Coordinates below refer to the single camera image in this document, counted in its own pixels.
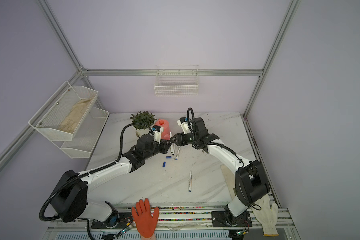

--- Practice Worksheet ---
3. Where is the white knit glove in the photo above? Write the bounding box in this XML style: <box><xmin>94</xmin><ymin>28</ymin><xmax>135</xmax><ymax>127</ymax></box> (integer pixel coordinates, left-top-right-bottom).
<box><xmin>252</xmin><ymin>194</ymin><xmax>279</xmax><ymax>237</ymax></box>

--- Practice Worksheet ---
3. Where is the pink watering can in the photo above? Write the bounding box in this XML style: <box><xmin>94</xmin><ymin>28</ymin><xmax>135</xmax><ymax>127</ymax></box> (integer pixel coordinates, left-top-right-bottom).
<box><xmin>154</xmin><ymin>119</ymin><xmax>171</xmax><ymax>140</ymax></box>

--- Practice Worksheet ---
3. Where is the right black cable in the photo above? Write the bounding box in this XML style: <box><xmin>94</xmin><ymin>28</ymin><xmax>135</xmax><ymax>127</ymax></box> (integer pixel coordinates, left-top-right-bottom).
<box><xmin>186</xmin><ymin>107</ymin><xmax>196</xmax><ymax>133</ymax></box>

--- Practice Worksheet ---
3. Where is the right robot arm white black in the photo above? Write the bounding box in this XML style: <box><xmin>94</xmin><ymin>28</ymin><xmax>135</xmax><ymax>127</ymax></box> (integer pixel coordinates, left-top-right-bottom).
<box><xmin>171</xmin><ymin>117</ymin><xmax>270</xmax><ymax>226</ymax></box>

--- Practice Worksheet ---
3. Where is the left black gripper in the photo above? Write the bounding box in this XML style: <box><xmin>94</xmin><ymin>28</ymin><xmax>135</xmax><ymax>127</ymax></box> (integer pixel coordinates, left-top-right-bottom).
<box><xmin>144</xmin><ymin>139</ymin><xmax>173</xmax><ymax>160</ymax></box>

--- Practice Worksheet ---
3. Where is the white marker blue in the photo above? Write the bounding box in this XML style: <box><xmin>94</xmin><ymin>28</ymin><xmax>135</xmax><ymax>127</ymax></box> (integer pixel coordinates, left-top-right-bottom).
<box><xmin>170</xmin><ymin>131</ymin><xmax>174</xmax><ymax>156</ymax></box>
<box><xmin>175</xmin><ymin>147</ymin><xmax>181</xmax><ymax>161</ymax></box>

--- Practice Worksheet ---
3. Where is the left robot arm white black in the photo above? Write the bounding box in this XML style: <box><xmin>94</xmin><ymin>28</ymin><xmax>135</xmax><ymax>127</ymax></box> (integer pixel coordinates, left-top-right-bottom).
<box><xmin>39</xmin><ymin>135</ymin><xmax>173</xmax><ymax>228</ymax></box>

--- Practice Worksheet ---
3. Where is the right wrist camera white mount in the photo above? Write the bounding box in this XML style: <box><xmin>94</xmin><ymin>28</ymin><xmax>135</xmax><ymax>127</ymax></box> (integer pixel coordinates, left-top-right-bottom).
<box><xmin>177</xmin><ymin>117</ymin><xmax>191</xmax><ymax>134</ymax></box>

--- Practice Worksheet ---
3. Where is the orange rubber glove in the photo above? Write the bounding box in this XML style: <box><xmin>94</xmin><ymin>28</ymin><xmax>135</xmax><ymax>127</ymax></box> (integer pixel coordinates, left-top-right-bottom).
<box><xmin>131</xmin><ymin>198</ymin><xmax>160</xmax><ymax>240</ymax></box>

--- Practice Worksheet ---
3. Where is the left black corrugated cable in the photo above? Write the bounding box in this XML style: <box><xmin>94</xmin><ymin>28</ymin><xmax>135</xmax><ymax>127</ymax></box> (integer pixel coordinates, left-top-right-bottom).
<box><xmin>38</xmin><ymin>122</ymin><xmax>154</xmax><ymax>223</ymax></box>

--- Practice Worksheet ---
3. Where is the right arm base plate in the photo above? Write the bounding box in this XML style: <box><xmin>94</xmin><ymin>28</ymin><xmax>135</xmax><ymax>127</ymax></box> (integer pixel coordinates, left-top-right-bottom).
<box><xmin>211</xmin><ymin>211</ymin><xmax>252</xmax><ymax>228</ymax></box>

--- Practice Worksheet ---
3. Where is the white wire wall basket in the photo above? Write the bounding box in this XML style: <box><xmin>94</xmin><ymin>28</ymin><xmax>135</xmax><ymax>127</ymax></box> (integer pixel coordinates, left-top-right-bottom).
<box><xmin>154</xmin><ymin>65</ymin><xmax>199</xmax><ymax>97</ymax></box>

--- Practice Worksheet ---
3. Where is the potted green plant white pot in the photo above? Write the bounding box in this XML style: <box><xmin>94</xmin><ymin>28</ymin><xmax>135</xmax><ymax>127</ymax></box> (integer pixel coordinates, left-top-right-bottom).
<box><xmin>130</xmin><ymin>111</ymin><xmax>157</xmax><ymax>138</ymax></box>

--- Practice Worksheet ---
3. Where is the white upper mesh shelf bin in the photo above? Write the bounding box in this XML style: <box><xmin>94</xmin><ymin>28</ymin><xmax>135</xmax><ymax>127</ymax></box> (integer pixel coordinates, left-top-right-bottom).
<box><xmin>28</xmin><ymin>81</ymin><xmax>98</xmax><ymax>142</ymax></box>

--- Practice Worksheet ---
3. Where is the white lower mesh shelf bin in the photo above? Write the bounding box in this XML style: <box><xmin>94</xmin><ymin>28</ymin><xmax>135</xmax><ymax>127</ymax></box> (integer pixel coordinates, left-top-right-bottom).
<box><xmin>59</xmin><ymin>107</ymin><xmax>110</xmax><ymax>159</ymax></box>

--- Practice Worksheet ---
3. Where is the beige green work glove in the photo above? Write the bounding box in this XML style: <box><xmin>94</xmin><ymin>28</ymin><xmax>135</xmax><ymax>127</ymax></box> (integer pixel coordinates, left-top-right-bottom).
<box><xmin>221</xmin><ymin>165</ymin><xmax>236</xmax><ymax>199</ymax></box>

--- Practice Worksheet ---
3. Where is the white mesh shelf bin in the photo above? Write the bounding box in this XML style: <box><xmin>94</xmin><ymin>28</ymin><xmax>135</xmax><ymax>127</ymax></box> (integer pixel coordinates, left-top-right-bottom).
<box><xmin>59</xmin><ymin>107</ymin><xmax>110</xmax><ymax>159</ymax></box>
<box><xmin>28</xmin><ymin>81</ymin><xmax>98</xmax><ymax>142</ymax></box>

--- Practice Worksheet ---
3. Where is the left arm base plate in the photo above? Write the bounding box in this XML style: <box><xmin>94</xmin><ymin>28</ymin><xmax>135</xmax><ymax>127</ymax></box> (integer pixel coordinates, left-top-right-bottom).
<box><xmin>91</xmin><ymin>212</ymin><xmax>133</xmax><ymax>229</ymax></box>

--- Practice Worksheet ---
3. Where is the beige glove in shelf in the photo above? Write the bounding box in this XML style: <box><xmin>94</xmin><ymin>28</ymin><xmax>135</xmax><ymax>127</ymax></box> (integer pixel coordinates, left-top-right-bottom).
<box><xmin>58</xmin><ymin>97</ymin><xmax>94</xmax><ymax>134</ymax></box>

